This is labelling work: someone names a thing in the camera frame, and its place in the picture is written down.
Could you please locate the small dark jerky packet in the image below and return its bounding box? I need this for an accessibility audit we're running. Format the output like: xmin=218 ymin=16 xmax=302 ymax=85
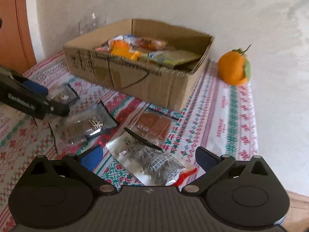
xmin=48 ymin=84 xmax=80 ymax=106

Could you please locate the dark clear jerky packet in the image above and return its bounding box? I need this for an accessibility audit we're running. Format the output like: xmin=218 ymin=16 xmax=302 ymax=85
xmin=50 ymin=101 xmax=118 ymax=154

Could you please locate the clear packet with red tab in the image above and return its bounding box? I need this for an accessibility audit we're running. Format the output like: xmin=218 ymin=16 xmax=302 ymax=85
xmin=105 ymin=128 xmax=197 ymax=186

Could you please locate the reddish-brown dried meat packet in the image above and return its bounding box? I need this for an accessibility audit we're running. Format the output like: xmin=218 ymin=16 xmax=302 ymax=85
xmin=130 ymin=108 xmax=179 ymax=148

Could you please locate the orange snack pack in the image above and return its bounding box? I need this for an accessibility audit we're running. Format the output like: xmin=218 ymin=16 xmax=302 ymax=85
xmin=109 ymin=40 xmax=142 ymax=61

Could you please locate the photo-print snack packet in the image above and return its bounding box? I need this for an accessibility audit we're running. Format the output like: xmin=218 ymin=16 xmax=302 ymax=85
xmin=108 ymin=35 xmax=142 ymax=46

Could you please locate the small bread roll packet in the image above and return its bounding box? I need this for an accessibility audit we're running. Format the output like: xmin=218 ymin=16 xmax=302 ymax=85
xmin=138 ymin=38 xmax=168 ymax=51

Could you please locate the yellow fish strip snack bag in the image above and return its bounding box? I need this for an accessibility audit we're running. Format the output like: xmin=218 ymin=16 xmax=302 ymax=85
xmin=141 ymin=50 xmax=202 ymax=69

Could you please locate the brown wooden door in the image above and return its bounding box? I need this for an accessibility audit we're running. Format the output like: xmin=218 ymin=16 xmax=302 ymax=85
xmin=0 ymin=0 xmax=37 ymax=73

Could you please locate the patterned woven tablecloth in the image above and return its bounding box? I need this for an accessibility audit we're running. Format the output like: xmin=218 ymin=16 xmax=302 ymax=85
xmin=0 ymin=50 xmax=259 ymax=232

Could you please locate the clear glass mug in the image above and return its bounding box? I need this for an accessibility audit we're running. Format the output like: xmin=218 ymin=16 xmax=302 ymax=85
xmin=78 ymin=12 xmax=107 ymax=35

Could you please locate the orange with green leaf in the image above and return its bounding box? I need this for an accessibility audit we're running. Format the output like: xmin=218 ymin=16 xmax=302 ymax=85
xmin=217 ymin=45 xmax=251 ymax=86

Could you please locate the open cardboard box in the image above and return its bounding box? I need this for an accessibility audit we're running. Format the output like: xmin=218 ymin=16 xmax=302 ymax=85
xmin=64 ymin=19 xmax=214 ymax=112

